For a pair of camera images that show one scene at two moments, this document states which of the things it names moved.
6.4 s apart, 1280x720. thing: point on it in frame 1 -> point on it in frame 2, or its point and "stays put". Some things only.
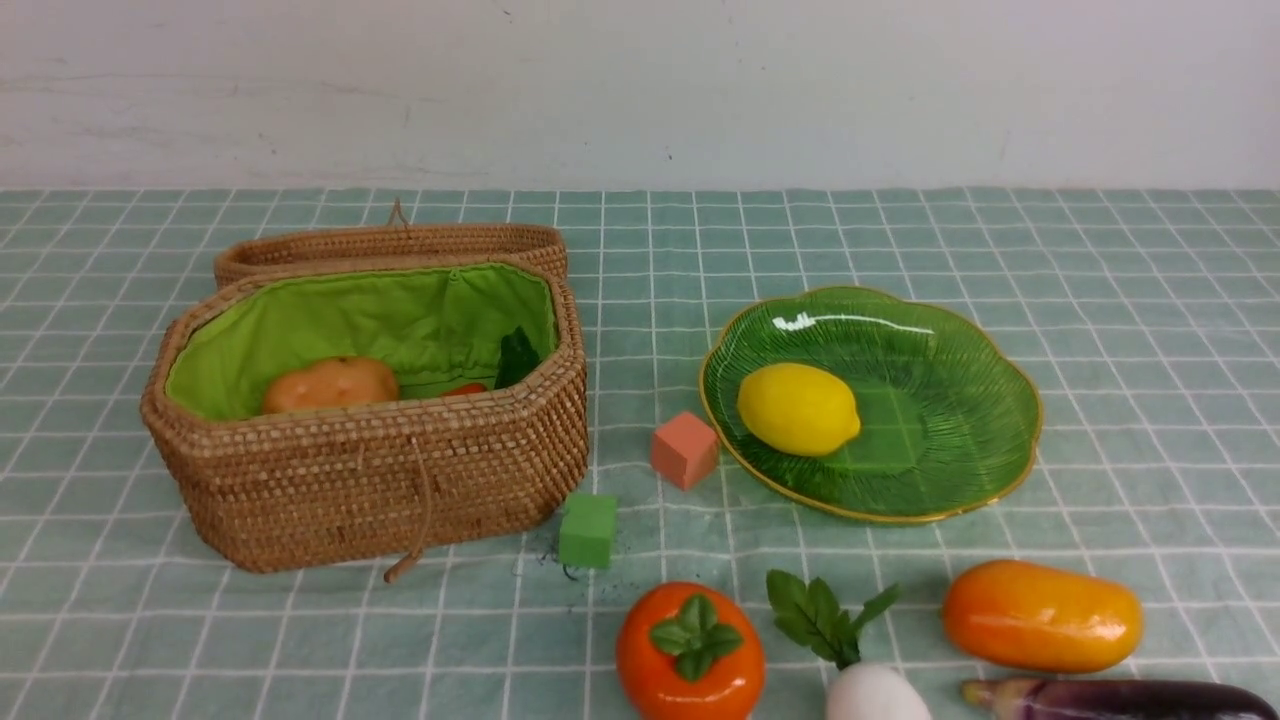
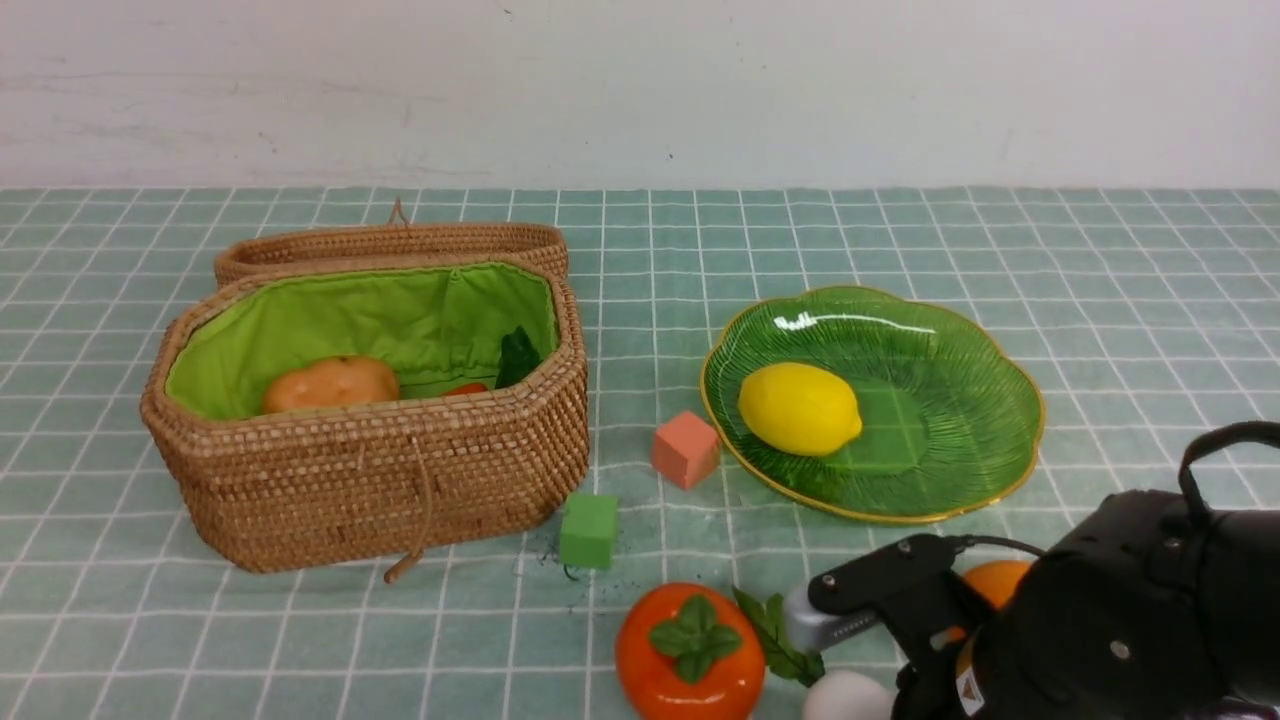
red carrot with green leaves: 517,360 stays put
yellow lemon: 799,409 stays put
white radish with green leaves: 811,615 -> 835,695
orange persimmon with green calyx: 688,651 stays put
